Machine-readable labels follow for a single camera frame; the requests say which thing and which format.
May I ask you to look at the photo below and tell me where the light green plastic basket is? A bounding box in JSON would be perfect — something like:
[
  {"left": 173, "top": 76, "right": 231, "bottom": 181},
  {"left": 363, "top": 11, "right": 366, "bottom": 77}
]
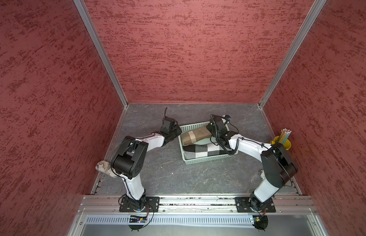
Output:
[{"left": 178, "top": 122, "right": 231, "bottom": 165}]

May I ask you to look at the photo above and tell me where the brown beige plaid scarf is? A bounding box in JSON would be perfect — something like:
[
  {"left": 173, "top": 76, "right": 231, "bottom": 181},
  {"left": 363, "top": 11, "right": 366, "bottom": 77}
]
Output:
[{"left": 181, "top": 126, "right": 212, "bottom": 146}]

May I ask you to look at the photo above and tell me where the black white checkered scarf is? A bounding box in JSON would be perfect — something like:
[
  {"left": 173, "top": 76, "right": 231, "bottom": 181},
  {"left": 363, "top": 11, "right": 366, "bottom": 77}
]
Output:
[{"left": 183, "top": 143, "right": 227, "bottom": 160}]

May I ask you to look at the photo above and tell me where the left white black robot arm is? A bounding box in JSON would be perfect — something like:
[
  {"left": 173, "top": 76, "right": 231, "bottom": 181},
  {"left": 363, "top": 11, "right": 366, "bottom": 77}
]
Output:
[{"left": 110, "top": 125, "right": 182, "bottom": 211}]

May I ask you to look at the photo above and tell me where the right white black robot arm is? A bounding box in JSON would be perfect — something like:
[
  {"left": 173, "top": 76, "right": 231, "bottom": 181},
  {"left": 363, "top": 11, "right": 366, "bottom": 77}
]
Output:
[{"left": 207, "top": 115, "right": 299, "bottom": 212}]

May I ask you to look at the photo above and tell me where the bundle of coloured pencils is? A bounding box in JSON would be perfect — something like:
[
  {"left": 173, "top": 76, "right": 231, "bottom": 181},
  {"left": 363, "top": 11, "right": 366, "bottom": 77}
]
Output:
[{"left": 280, "top": 128, "right": 292, "bottom": 143}]

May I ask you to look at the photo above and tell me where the yellow pencil cup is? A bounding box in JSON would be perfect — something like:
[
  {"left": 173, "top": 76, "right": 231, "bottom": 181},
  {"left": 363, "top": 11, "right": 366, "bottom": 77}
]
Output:
[{"left": 270, "top": 136, "right": 292, "bottom": 150}]

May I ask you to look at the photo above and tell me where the rolled beige patterned cloth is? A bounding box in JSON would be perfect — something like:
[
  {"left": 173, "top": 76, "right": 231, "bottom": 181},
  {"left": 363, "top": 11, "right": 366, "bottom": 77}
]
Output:
[{"left": 95, "top": 160, "right": 118, "bottom": 178}]

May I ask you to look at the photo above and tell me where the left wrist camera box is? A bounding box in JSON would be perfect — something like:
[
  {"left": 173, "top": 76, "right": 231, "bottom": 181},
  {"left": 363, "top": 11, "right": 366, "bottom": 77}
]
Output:
[{"left": 161, "top": 117, "right": 179, "bottom": 132}]

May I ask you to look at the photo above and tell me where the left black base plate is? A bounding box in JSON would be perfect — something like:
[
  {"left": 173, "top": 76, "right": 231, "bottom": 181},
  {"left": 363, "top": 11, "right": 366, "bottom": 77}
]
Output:
[{"left": 119, "top": 196, "right": 160, "bottom": 213}]

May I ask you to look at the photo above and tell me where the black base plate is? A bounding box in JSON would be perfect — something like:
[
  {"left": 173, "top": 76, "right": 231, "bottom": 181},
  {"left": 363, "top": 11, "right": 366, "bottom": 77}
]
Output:
[
  {"left": 235, "top": 197, "right": 276, "bottom": 214},
  {"left": 119, "top": 196, "right": 160, "bottom": 213}
]

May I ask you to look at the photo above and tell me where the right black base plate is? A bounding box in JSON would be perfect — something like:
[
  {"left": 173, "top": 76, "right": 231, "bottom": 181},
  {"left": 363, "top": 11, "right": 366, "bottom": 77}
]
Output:
[{"left": 235, "top": 197, "right": 276, "bottom": 214}]

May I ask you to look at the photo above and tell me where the aluminium front rail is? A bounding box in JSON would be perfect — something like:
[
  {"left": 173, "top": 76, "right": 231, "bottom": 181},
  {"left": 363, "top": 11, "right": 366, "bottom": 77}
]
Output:
[{"left": 68, "top": 194, "right": 328, "bottom": 236}]

